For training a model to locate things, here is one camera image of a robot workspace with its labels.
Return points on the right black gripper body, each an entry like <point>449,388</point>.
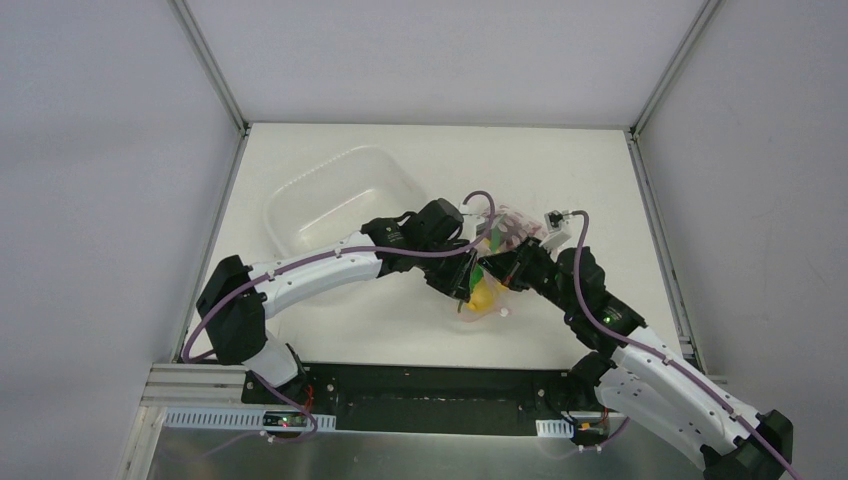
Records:
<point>502,269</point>

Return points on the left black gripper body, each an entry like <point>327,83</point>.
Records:
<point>457,279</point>

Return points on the green chili pepper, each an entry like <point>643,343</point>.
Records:
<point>475,277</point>

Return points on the yellow banana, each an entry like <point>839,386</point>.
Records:
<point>491,246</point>

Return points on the yellow lemon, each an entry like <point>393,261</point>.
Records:
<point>482,299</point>

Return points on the white plastic basket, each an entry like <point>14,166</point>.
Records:
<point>335,198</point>

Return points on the red grape bunch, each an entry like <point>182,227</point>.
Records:
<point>515,227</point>

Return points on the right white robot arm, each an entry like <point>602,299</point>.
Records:
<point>632,371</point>

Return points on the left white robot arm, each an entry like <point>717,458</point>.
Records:
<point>238,299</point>

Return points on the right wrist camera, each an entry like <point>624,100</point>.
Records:
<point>558,230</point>

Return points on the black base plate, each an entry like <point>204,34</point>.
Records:
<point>446,400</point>

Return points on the right aluminium frame post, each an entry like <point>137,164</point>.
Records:
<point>694,32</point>

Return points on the aluminium frame post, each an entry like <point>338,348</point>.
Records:
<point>694,32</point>
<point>206,58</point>

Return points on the left aluminium frame post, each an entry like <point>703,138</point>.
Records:
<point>206,58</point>

